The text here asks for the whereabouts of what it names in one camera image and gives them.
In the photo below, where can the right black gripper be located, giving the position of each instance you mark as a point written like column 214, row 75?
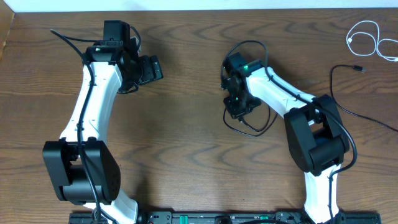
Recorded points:
column 235, row 112

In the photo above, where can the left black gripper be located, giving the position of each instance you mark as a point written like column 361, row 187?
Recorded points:
column 150, row 69

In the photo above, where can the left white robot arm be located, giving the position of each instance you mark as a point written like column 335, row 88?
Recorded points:
column 80, row 166

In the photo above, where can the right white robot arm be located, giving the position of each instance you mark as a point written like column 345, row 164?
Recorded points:
column 316, row 137

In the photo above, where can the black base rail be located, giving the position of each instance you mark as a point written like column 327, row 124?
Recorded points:
column 290, row 216

